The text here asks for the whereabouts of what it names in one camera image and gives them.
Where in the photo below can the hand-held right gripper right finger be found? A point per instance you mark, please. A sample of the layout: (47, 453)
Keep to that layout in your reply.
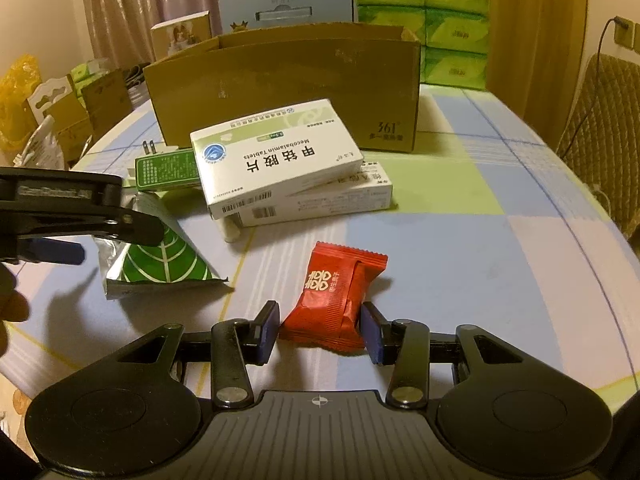
(372, 336)

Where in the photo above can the large white medicine box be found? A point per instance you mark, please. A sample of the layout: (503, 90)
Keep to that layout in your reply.
(272, 160)

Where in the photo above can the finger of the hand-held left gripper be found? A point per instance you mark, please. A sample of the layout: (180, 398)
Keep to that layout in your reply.
(142, 229)
(55, 252)

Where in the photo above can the long white ointment box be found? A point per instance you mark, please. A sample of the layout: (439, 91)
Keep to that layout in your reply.
(325, 200)

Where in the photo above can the small green box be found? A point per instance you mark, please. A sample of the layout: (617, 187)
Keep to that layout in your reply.
(165, 170)

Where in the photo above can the small figure-print box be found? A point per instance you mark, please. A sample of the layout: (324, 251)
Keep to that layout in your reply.
(180, 35)

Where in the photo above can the checkered cloth desktop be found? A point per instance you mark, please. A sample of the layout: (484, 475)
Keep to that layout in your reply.
(475, 260)

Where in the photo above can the small white object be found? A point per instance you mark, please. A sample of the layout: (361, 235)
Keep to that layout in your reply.
(231, 230)

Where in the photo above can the light blue box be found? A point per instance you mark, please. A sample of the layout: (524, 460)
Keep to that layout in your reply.
(240, 10)

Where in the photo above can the wooden door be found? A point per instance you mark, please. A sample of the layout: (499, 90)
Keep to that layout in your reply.
(525, 50)

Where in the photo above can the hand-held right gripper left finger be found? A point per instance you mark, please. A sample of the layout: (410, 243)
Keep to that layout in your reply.
(269, 334)

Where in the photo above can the white hanging card packaging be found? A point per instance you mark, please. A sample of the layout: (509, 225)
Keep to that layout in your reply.
(47, 95)

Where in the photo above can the silver foil bag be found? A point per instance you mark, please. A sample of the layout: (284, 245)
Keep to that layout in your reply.
(42, 147)

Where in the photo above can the chair with quilted cover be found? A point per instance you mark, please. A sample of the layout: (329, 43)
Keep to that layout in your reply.
(607, 125)

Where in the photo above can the stack of green tissue packs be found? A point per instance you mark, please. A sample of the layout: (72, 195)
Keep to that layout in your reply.
(430, 20)

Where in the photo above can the red candy packet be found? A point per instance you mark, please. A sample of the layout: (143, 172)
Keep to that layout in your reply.
(327, 300)

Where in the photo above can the single green tissue pack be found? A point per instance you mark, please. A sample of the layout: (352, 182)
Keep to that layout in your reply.
(87, 72)

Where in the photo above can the brown cardboard box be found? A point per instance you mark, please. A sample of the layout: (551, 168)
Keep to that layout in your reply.
(290, 75)

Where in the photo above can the white plug charger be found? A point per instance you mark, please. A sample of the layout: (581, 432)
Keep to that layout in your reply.
(167, 151)

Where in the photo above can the green leaf-print foil packet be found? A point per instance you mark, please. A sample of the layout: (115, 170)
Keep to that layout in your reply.
(160, 262)

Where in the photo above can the yellow plastic bag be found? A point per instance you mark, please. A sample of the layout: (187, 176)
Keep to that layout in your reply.
(17, 100)

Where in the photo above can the person's left hand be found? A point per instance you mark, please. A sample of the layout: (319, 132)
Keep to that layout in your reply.
(11, 305)

